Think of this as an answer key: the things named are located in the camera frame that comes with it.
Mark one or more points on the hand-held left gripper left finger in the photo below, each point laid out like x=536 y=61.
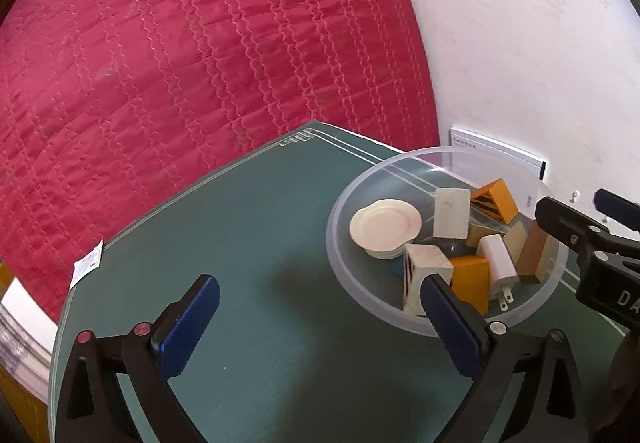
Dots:
x=192 y=323

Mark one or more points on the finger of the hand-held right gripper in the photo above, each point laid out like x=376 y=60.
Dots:
x=617 y=208
x=560 y=218

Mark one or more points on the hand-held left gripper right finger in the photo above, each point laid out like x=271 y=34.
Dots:
x=450 y=323

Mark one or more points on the dark brown wooden block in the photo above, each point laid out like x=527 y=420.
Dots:
x=532 y=253

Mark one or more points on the orange black striped wedge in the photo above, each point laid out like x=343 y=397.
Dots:
x=470 y=283
x=502 y=200

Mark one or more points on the light brown wooden wedge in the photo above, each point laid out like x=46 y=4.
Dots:
x=515 y=240

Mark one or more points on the white black striped block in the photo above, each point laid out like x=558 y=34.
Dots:
x=425 y=258

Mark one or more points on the white wall charger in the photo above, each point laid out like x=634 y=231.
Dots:
x=497 y=258

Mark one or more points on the blue wedge block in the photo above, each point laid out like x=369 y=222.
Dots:
x=398 y=268

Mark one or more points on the white rectangular block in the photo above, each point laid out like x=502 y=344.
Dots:
x=450 y=213

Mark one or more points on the clear plastic bowl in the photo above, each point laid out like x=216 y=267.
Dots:
x=350 y=273

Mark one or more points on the small white round dish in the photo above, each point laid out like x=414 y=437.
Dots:
x=382 y=223

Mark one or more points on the white paper slip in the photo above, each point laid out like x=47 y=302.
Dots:
x=87 y=265

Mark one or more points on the white board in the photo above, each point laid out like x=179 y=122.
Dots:
x=20 y=303

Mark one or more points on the white lace curtain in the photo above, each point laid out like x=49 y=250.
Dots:
x=20 y=348

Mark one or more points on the red quilted blanket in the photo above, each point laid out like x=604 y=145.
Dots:
x=200 y=48

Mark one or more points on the small white wall hook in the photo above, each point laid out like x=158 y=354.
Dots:
x=575 y=197

